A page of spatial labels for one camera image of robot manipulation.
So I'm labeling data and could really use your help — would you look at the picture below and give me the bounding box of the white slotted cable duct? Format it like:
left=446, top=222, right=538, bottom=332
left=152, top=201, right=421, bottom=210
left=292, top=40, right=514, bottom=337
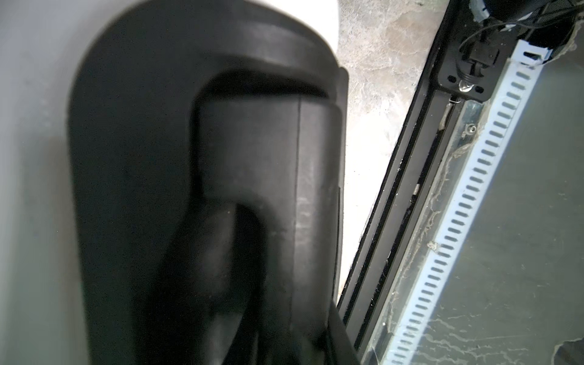
left=363, top=40, right=553, bottom=364

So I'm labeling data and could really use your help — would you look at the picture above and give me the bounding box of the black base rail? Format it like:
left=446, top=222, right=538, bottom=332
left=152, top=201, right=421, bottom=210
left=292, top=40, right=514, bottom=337
left=338, top=1, right=502, bottom=362

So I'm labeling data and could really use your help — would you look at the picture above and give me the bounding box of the white hard-shell suitcase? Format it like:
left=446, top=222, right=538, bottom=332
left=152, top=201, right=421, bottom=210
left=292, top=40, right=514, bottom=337
left=1, top=1, right=358, bottom=364

